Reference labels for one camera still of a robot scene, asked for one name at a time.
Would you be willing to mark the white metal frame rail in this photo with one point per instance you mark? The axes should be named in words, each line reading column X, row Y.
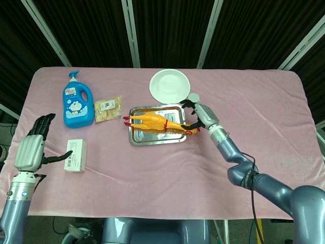
column 10, row 111
column 320, row 130

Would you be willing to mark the blue pump detergent bottle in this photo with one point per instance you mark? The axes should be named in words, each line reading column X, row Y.
column 76, row 109

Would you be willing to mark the rectangular metal tray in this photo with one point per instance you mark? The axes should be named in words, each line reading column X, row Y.
column 152, row 138

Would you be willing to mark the pink tablecloth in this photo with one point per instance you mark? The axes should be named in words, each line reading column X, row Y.
column 152, row 190

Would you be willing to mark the round white plate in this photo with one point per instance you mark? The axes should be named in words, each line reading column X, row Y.
column 169, row 86

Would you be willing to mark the white plastic bucket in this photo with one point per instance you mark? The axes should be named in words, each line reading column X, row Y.
column 76, row 236

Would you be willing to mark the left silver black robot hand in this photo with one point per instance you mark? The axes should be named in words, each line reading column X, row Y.
column 28, row 152

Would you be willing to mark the clear snack packet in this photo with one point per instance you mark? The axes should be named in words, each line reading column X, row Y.
column 108, row 109

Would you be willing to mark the white cardboard box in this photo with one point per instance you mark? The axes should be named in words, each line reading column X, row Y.
column 77, row 157

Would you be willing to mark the black curtain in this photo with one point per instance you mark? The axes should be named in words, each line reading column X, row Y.
column 172, row 30

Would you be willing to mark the yellow rubber chicken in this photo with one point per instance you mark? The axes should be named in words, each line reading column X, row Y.
column 152, row 121

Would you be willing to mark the small white jar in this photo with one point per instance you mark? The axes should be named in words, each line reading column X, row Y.
column 194, row 97

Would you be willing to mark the white metal frame post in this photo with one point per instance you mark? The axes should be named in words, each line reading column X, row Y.
column 47, row 33
column 303, row 45
column 130, row 33
column 210, row 33

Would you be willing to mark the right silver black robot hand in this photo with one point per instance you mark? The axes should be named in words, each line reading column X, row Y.
column 207, row 115

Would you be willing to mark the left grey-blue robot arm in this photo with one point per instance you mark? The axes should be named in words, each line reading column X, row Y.
column 15, row 208

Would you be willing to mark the grey-blue robot torso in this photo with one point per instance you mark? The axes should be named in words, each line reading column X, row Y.
column 157, row 231

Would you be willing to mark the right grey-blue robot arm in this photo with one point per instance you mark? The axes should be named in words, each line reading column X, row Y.
column 266, row 183

